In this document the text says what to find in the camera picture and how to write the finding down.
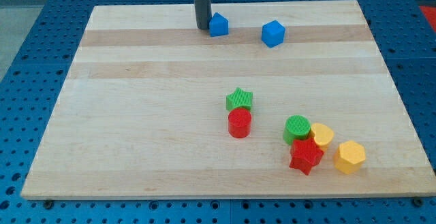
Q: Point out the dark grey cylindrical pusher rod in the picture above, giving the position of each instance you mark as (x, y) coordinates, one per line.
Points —
(203, 13)

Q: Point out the blue cube block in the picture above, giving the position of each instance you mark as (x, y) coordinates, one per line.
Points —
(273, 33)

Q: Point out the blue pentagon block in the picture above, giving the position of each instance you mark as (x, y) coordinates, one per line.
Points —
(218, 25)

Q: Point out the green star block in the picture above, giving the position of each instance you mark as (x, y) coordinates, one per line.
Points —
(239, 99)

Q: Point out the red cylinder block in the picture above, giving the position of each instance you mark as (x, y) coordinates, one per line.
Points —
(239, 122)

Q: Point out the light wooden board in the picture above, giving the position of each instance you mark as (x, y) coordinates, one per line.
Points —
(141, 114)

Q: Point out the green cylinder block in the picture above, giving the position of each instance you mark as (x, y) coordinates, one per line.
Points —
(297, 127)

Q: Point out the yellow heart block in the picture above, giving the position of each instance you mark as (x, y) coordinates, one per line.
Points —
(322, 135)

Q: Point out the red star block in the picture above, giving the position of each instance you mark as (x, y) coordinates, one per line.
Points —
(305, 154)

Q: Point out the yellow hexagon block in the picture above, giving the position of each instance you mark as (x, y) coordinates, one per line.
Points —
(349, 157)

